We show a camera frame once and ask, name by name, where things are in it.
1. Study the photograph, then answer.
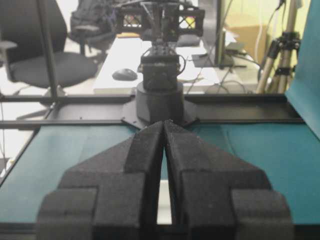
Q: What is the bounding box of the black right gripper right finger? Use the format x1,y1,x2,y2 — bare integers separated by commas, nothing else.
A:
164,120,294,240

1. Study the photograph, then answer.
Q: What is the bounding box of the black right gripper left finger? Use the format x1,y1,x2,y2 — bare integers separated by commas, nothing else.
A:
36,122,164,240

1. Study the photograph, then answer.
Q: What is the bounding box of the white plastic tray case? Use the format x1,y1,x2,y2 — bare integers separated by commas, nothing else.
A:
157,180,172,225

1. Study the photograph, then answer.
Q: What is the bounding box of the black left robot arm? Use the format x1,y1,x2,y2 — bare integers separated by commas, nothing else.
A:
115,0,205,129

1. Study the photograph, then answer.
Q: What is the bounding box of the black computer mouse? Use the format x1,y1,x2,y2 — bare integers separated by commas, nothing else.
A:
112,68,138,81

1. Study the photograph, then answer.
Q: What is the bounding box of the teal backdrop panel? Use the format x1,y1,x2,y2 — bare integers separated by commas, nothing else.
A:
285,0,320,138

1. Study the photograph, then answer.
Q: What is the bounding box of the white desk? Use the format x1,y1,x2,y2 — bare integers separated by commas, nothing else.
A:
93,38,259,95

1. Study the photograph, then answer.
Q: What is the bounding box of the cardboard box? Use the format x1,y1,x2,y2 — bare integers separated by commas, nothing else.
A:
225,13,267,63

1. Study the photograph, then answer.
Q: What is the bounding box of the black office chair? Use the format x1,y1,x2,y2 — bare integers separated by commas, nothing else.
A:
0,0,98,89

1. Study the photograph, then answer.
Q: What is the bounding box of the black backpack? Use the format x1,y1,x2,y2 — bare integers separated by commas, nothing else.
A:
68,0,117,47

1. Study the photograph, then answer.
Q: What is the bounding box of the camera tripod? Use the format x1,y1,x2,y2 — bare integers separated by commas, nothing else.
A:
255,0,303,94

